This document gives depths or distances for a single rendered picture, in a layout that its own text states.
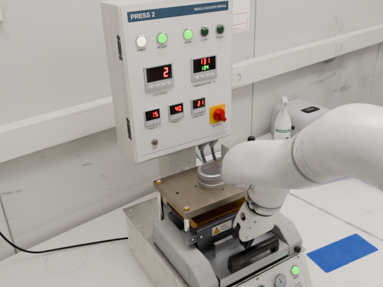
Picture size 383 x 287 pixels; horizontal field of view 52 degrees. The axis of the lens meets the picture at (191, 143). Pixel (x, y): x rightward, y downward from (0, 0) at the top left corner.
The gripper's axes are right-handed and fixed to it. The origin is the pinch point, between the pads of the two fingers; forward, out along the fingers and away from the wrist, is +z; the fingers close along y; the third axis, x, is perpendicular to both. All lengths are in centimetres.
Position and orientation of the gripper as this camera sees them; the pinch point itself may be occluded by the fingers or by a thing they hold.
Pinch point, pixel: (246, 239)
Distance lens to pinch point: 104.1
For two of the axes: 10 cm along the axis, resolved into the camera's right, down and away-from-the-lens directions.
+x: -5.0, -6.5, 5.8
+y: 8.5, -2.6, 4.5
